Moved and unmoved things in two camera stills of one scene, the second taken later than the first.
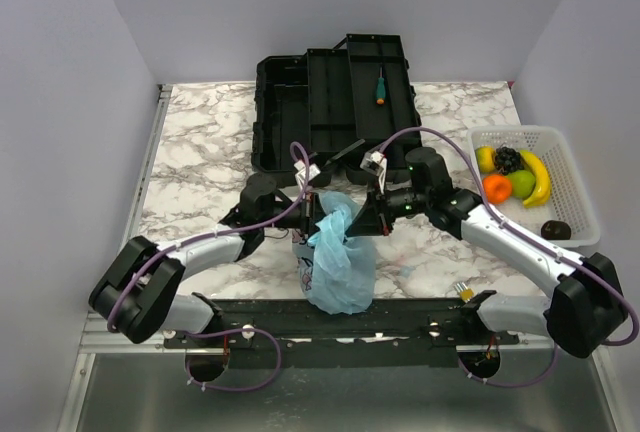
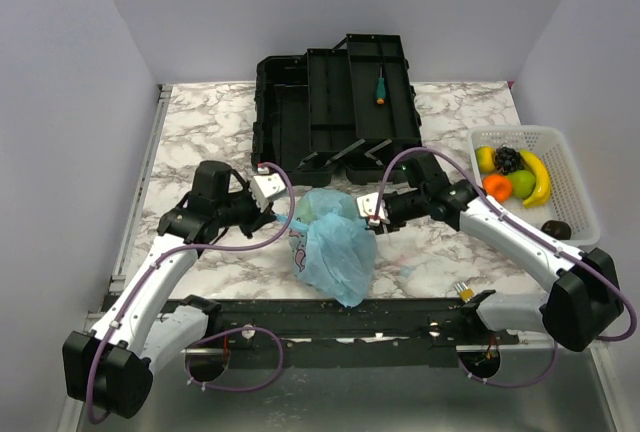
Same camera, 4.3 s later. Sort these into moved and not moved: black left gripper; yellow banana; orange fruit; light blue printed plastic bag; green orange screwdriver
Moved: light blue printed plastic bag; black left gripper
Not moved: yellow banana; green orange screwdriver; orange fruit
